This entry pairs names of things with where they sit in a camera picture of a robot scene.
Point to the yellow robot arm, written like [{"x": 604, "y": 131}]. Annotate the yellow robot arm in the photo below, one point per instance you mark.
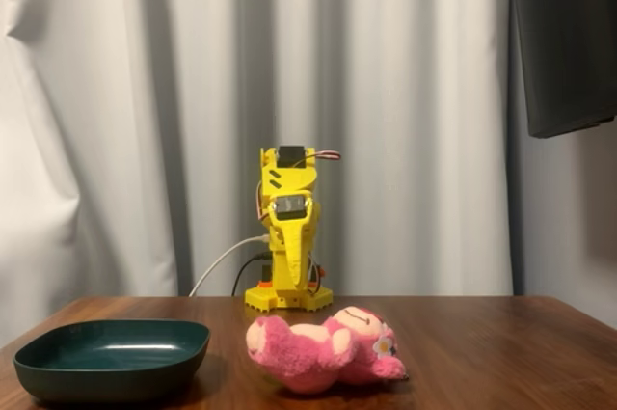
[{"x": 284, "y": 179}]

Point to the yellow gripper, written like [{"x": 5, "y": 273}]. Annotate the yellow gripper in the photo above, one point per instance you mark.
[{"x": 291, "y": 226}]

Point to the dark green square bin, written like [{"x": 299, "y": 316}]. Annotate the dark green square bin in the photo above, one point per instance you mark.
[{"x": 106, "y": 357}]

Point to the pink strawberry bear plush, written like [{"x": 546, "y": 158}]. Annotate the pink strawberry bear plush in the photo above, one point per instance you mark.
[{"x": 308, "y": 357}]

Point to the white pleated curtain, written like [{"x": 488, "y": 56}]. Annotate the white pleated curtain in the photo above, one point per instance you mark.
[{"x": 144, "y": 91}]

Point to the black orange table clamp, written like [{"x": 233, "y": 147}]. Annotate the black orange table clamp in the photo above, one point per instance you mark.
[
  {"x": 320, "y": 274},
  {"x": 265, "y": 275}
]

